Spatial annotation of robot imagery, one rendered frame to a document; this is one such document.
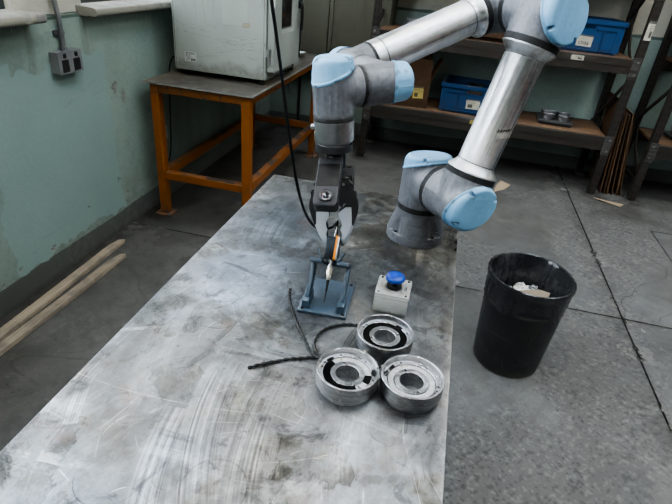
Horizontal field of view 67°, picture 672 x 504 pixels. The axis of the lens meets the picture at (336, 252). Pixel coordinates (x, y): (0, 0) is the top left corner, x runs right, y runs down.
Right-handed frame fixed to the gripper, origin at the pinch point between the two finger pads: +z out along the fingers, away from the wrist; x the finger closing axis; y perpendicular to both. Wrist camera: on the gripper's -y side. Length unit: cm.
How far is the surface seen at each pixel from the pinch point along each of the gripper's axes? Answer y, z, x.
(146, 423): -40.6, 10.5, 23.9
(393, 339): -15.1, 12.3, -12.6
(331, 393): -31.9, 10.5, -2.8
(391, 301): -4.8, 10.8, -12.0
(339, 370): -25.7, 11.3, -3.5
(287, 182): 58, 10, 21
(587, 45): 313, 0, -147
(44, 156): 107, 20, 138
